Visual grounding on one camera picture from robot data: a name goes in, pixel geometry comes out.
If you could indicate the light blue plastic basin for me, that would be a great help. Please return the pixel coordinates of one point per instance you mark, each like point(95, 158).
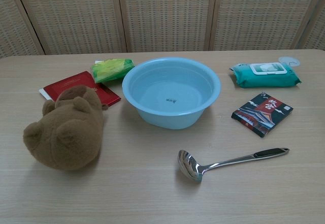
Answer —
point(171, 92)

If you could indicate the green snack packet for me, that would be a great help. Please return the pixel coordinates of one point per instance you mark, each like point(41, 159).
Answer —
point(111, 69)

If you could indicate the woven folding screen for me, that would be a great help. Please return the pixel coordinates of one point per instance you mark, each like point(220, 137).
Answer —
point(162, 15)

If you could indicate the red booklet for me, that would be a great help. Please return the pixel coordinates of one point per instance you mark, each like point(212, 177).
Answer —
point(76, 84)

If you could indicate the brown plush toy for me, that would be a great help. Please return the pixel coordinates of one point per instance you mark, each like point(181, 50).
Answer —
point(68, 132)

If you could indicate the dark printed card box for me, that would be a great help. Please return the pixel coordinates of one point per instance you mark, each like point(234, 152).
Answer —
point(262, 113)

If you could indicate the teal wet wipes pack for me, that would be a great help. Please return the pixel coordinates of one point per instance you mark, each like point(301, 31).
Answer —
point(264, 76)

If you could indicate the white round sticker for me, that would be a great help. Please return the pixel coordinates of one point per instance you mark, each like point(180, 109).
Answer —
point(290, 60)

